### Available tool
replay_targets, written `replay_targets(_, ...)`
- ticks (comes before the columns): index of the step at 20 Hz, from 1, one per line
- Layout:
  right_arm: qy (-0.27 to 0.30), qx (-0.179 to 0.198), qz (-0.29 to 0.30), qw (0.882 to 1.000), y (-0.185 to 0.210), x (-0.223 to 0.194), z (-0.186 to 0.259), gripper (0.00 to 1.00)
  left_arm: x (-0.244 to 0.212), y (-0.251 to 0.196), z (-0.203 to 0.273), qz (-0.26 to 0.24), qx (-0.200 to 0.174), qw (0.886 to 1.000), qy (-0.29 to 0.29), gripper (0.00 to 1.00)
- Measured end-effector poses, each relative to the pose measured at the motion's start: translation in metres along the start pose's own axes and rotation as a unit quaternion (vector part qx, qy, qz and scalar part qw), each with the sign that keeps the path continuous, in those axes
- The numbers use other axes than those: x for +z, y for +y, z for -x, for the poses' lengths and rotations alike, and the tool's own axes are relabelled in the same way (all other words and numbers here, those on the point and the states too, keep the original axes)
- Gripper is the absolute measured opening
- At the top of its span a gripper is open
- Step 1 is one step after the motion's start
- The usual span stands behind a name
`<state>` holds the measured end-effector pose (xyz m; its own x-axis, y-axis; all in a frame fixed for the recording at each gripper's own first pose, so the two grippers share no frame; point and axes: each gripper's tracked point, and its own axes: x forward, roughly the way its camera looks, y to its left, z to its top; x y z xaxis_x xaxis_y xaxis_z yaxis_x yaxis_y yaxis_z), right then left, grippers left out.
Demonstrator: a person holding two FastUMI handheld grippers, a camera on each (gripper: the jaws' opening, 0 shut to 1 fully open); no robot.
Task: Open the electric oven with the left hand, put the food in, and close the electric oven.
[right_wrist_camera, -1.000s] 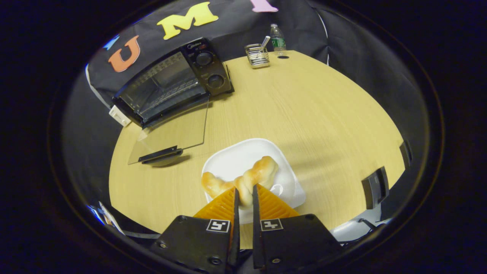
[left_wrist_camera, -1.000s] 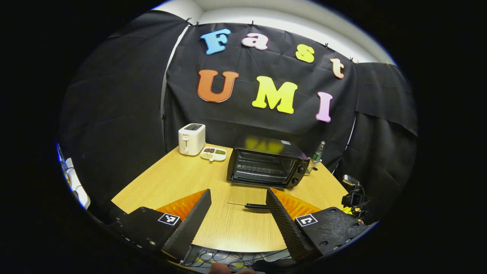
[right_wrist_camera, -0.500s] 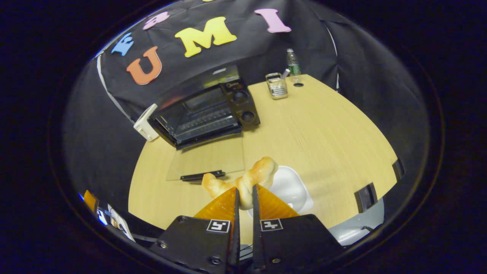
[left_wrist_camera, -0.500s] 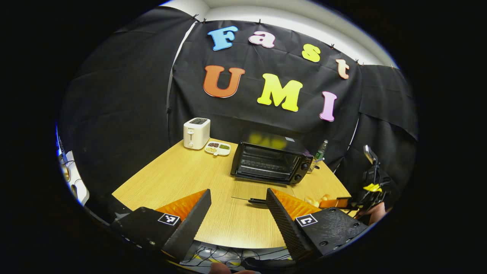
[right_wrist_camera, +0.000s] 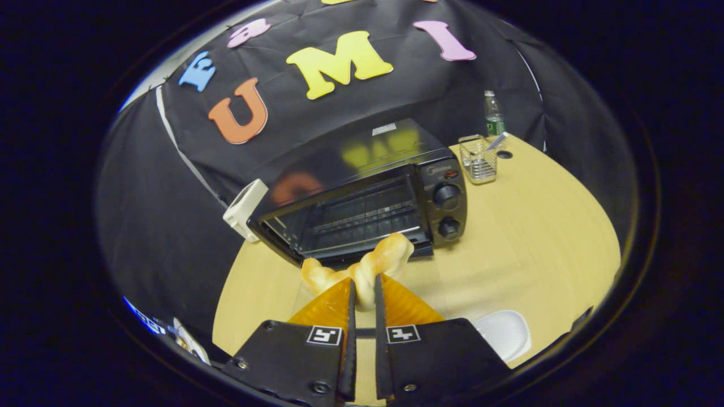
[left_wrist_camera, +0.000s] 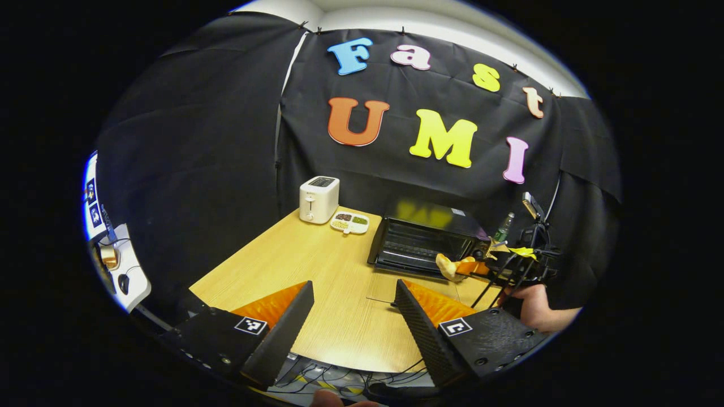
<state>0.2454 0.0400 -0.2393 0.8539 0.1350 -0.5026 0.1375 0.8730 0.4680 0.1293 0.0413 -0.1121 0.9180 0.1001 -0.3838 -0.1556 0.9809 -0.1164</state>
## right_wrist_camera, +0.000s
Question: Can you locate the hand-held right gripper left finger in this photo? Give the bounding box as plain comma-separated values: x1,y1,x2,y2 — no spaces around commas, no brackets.
222,277,359,407

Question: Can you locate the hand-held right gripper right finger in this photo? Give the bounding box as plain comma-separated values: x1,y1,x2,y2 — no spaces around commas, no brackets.
373,274,514,405

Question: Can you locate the twisted bread roll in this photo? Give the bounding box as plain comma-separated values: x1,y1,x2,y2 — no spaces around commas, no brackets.
300,232,415,312

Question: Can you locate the black electric oven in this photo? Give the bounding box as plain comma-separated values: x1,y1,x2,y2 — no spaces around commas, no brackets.
247,118,469,270

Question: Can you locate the white plate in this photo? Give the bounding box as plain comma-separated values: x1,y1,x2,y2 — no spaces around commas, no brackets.
471,309,533,363

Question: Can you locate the white rounded object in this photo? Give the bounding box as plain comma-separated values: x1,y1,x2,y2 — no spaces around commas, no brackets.
169,317,211,365

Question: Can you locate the white toaster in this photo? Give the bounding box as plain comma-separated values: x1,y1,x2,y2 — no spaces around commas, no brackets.
222,179,270,243

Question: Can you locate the white picture panel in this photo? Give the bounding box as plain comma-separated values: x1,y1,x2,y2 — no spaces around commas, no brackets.
123,296,169,335

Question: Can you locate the clear plastic bottle green label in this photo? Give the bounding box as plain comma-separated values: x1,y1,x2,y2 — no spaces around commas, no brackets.
484,90,506,137

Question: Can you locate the metal wire basket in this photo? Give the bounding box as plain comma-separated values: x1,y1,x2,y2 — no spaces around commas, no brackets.
458,134,499,185

